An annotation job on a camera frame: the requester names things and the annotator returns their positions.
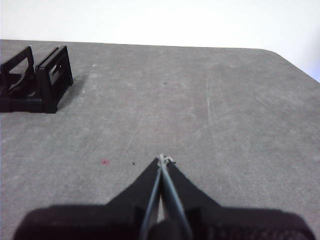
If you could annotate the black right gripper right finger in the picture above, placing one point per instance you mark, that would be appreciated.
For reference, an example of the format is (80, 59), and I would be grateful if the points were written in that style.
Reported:
(237, 225)

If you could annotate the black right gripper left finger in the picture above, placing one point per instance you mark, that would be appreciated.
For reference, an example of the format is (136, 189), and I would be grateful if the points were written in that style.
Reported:
(100, 222)

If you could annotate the black plastic plate rack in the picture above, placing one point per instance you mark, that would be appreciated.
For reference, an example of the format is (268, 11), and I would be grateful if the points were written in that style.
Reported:
(50, 95)

